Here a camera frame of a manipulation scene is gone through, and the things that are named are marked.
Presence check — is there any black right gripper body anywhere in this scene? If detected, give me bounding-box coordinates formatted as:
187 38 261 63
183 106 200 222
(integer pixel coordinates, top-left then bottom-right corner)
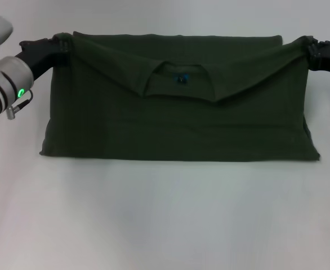
308 40 330 77

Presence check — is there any silver cable connector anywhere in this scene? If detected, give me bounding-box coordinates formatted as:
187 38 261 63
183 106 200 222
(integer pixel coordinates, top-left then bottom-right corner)
6 104 23 120

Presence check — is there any dark green t-shirt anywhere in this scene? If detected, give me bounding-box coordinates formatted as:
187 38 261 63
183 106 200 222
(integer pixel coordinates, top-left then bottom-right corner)
39 30 321 163

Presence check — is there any dark red cable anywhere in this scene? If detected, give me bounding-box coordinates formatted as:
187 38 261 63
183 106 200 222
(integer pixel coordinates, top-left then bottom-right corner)
12 89 34 112

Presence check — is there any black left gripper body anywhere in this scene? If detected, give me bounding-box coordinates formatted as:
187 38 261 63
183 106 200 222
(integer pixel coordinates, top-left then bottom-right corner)
14 38 70 83

